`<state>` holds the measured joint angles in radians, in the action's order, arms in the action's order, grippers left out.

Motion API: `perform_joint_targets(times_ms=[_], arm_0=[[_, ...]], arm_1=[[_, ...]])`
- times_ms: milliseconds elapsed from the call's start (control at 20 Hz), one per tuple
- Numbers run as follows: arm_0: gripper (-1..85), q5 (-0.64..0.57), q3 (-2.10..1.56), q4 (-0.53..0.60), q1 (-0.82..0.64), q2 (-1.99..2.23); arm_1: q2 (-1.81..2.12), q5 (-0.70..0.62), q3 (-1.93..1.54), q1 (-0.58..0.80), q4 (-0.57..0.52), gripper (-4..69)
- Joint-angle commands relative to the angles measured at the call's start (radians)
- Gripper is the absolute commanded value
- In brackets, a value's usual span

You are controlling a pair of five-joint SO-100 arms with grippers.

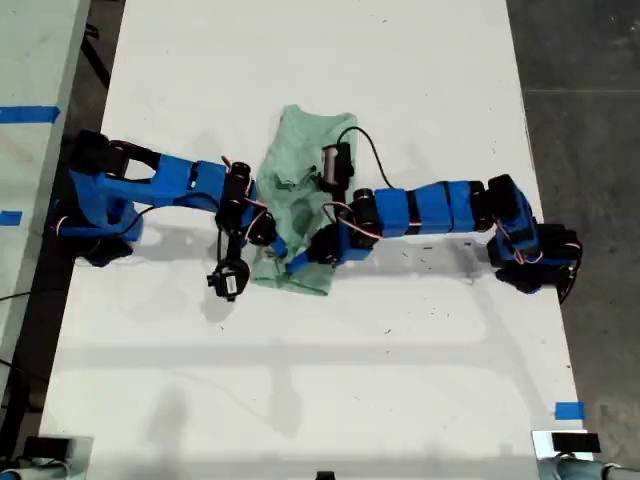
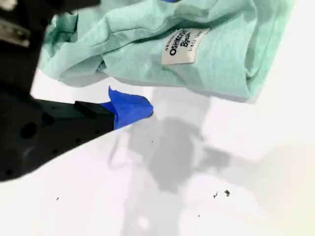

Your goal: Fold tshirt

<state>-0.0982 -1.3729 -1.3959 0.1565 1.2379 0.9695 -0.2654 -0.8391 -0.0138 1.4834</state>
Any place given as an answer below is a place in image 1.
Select long blue tape strip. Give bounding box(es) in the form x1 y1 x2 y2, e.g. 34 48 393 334
0 105 62 124

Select square blue tape patch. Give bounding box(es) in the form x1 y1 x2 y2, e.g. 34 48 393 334
554 401 586 421

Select gripper black camera cable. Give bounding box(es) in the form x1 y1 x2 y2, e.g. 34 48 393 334
114 204 226 269
335 126 404 192

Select small black box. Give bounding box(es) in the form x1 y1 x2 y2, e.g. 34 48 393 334
22 436 71 460
551 432 601 454

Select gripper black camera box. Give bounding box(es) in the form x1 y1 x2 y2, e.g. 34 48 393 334
319 142 357 194
206 257 250 302

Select pale green t-shirt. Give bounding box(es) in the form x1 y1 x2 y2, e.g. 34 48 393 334
249 103 360 299

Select pale side table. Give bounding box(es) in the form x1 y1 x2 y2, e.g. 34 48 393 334
0 0 92 396

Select grey pipe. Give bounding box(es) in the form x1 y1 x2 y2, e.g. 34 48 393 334
537 457 640 480
0 459 71 480

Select shiny metal plate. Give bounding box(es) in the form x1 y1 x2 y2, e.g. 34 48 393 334
531 428 596 464

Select black stand leg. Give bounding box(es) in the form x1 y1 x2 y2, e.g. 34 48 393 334
79 7 114 94

